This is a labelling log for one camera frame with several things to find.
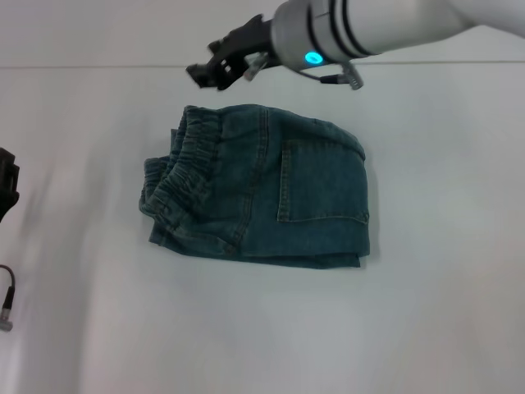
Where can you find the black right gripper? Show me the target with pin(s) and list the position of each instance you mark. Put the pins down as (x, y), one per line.
(242, 41)

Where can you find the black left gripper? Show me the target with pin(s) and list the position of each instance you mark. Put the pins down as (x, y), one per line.
(8, 184)

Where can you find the blue denim shorts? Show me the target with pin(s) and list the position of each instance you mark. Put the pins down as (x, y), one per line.
(266, 197)

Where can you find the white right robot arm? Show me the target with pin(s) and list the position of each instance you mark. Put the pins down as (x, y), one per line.
(389, 24)

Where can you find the clear plug on right gripper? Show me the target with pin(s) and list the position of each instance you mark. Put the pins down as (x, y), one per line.
(253, 67)

